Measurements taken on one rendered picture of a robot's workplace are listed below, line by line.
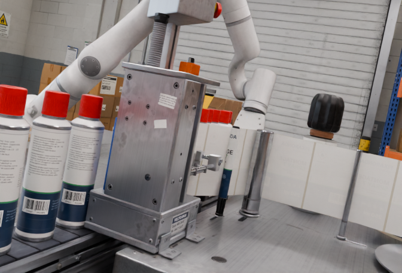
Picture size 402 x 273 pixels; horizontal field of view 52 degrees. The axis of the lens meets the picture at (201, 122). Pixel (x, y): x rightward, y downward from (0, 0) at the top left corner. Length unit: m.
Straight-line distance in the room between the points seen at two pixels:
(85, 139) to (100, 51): 0.84
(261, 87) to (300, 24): 4.07
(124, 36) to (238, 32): 0.39
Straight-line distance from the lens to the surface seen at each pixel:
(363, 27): 5.40
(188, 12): 0.95
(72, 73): 1.58
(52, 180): 0.59
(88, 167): 0.65
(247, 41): 1.39
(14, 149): 0.53
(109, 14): 6.81
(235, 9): 1.37
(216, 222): 0.82
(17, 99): 0.53
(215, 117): 1.11
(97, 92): 4.73
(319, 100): 1.05
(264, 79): 1.46
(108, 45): 1.45
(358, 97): 5.28
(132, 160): 0.61
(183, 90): 0.57
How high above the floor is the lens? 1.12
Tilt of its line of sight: 4 degrees down
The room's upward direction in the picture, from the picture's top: 11 degrees clockwise
